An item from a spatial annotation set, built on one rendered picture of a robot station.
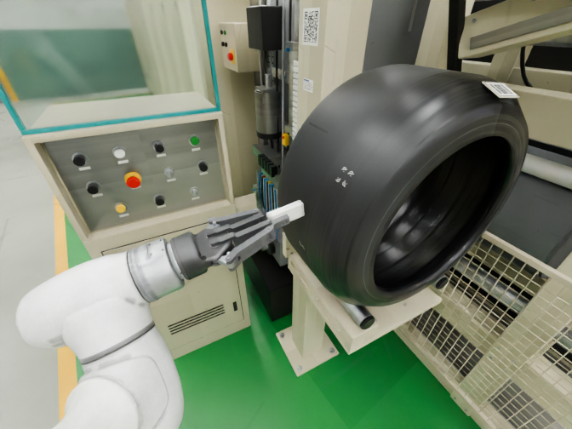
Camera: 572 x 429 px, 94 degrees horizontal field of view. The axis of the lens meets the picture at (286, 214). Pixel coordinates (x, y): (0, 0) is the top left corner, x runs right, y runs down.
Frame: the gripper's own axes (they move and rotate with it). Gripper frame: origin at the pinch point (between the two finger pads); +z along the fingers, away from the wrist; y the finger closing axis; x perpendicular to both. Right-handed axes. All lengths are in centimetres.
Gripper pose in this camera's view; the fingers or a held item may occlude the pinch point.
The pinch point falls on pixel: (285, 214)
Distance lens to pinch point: 50.0
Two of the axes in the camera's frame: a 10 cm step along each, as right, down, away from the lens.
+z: 8.8, -3.7, 2.8
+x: 1.2, 7.7, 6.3
